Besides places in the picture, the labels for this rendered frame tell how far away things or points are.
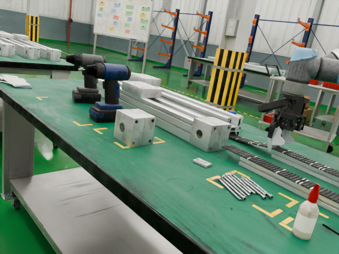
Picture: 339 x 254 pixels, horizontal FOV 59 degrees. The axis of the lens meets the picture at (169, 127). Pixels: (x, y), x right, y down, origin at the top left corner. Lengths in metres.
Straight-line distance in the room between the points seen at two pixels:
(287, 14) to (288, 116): 8.67
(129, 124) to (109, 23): 6.35
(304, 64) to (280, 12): 8.77
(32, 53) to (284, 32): 7.88
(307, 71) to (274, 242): 0.60
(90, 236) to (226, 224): 0.92
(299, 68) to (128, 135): 0.58
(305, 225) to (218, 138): 0.47
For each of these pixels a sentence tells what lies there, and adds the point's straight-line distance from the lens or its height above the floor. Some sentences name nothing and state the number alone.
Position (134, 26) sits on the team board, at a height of 1.24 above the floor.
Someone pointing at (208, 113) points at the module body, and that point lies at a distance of 1.26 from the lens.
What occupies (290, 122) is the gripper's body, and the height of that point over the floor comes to 0.92.
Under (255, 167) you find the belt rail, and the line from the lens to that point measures 0.96.
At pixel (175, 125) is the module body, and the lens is 1.14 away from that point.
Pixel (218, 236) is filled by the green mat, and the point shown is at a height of 0.78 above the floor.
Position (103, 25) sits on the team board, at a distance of 7.35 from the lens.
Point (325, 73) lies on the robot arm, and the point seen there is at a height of 1.10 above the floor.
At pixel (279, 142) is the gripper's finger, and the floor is 0.85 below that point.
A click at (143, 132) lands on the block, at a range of 0.97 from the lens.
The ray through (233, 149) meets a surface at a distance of 1.00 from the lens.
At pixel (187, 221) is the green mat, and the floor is 0.78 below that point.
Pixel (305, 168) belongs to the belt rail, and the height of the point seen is 0.79.
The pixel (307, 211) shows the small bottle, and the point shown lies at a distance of 0.68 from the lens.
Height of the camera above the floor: 1.12
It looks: 16 degrees down
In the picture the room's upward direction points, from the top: 10 degrees clockwise
